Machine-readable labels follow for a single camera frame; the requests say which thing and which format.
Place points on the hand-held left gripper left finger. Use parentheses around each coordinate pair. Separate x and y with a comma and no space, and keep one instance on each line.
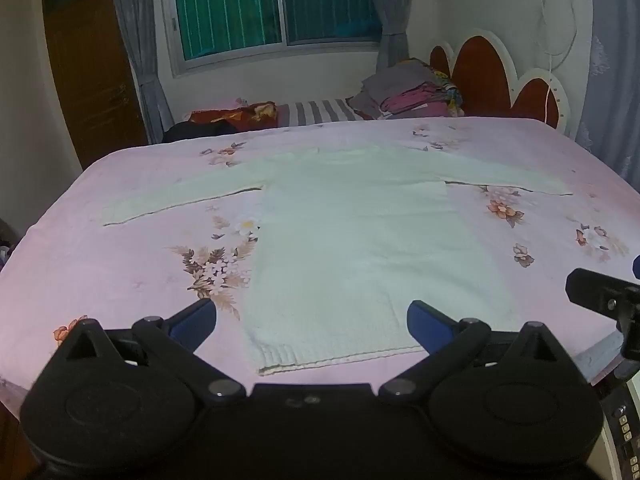
(194,317)

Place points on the pink folded clothes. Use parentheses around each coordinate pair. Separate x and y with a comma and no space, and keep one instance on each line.
(415,102)

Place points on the grey striped cloth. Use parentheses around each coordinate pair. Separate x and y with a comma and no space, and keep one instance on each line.
(320,111)

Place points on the black cloth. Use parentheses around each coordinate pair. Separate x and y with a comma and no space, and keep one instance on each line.
(195,131)

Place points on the grey folded clothes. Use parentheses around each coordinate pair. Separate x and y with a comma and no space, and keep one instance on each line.
(395,82)

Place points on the red patterned cloth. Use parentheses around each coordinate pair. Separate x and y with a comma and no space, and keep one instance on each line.
(235,116)

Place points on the brown wooden door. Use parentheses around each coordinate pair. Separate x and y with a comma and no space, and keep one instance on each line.
(85,70)

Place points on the grey curtain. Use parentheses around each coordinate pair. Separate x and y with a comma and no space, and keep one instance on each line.
(142,60)
(395,10)

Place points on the red and white headboard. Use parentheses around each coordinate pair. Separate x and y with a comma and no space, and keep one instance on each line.
(480,75)

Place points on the window with white frame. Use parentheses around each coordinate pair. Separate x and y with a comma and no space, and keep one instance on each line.
(225,10)

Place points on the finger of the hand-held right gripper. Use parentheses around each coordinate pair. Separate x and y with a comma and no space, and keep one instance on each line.
(597,292)

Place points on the white knit sweater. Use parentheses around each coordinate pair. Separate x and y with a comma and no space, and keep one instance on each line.
(350,260)

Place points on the multicoloured folded cloth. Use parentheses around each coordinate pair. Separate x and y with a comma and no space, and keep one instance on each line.
(454,92)

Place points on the pink floral bed sheet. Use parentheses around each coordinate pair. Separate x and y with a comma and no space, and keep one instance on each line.
(100,270)

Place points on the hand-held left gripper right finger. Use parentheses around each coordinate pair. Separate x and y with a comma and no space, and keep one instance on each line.
(427,322)

